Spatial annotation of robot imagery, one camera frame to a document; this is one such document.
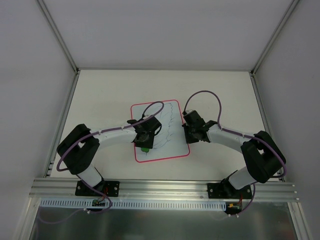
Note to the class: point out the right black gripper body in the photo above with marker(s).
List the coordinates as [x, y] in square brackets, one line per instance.
[188, 135]

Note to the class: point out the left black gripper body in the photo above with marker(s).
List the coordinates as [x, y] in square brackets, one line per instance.
[144, 144]

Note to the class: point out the green whiteboard eraser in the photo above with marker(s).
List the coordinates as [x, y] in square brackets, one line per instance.
[145, 150]

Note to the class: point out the pink framed whiteboard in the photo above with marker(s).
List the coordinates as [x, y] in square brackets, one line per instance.
[170, 143]

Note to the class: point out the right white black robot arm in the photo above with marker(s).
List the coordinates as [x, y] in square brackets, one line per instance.
[261, 155]

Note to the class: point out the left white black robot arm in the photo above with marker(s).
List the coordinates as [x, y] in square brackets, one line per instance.
[80, 146]

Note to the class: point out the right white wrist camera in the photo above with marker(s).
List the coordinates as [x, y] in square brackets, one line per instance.
[186, 112]

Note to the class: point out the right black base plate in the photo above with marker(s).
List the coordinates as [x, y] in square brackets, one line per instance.
[227, 191]

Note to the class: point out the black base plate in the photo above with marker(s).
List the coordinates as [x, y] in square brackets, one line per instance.
[109, 188]
[227, 191]

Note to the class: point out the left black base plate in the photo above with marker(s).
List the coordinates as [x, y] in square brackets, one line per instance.
[109, 188]

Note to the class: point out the white slotted cable duct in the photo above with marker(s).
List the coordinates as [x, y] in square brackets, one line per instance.
[134, 204]

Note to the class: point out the right aluminium corner post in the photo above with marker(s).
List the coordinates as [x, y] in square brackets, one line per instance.
[271, 41]

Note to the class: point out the aluminium corner post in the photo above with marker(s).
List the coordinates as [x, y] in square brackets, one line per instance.
[57, 34]
[271, 41]

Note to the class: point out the aluminium front rail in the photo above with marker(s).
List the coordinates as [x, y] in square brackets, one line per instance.
[272, 191]

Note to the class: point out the left aluminium corner post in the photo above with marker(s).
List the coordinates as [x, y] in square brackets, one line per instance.
[57, 34]

